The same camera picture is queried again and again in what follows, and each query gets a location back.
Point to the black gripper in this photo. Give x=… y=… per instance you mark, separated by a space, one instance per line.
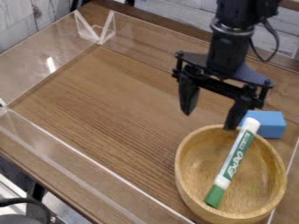
x=194 y=75

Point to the green white Expo marker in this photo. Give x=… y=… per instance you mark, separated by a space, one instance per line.
x=233 y=161

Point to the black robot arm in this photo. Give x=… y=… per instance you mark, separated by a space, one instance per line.
x=221 y=71

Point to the brown wooden bowl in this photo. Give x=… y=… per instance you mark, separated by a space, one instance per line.
x=231 y=182

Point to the blue sponge block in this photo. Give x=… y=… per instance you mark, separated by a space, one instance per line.
x=273 y=123

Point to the black equipment lower left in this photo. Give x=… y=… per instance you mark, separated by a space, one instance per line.
x=19 y=217

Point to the clear acrylic barrier wall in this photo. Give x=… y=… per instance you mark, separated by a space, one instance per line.
x=91 y=125

